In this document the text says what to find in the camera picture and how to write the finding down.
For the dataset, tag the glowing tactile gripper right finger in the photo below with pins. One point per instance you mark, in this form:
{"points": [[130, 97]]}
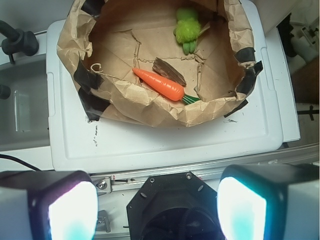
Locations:
{"points": [[269, 202]]}

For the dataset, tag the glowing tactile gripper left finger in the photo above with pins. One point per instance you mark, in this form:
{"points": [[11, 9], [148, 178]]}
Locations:
{"points": [[47, 205]]}

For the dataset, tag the orange plastic carrot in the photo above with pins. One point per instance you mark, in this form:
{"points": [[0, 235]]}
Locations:
{"points": [[164, 86]]}

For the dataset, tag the white plastic bin lid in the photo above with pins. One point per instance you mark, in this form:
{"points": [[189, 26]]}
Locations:
{"points": [[108, 146]]}

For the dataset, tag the clear plastic container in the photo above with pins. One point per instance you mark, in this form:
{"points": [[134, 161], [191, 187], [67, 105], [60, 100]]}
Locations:
{"points": [[24, 115]]}

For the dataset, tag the black clamp knob stand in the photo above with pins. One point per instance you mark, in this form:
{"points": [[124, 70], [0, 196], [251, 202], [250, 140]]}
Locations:
{"points": [[17, 41]]}

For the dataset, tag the crumpled brown paper bag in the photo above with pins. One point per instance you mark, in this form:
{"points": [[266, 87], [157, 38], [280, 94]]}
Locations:
{"points": [[102, 40]]}

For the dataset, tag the brown wood bark piece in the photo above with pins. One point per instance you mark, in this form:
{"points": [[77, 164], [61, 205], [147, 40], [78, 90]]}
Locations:
{"points": [[166, 70]]}

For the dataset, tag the green fuzzy plush toy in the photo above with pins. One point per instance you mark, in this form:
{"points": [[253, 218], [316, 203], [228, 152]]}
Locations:
{"points": [[187, 29]]}

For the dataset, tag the aluminium extrusion rail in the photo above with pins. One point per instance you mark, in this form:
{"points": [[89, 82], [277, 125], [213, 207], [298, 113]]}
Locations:
{"points": [[209, 170]]}

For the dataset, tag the black octagonal mount plate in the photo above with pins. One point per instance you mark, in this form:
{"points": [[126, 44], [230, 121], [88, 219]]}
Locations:
{"points": [[176, 206]]}

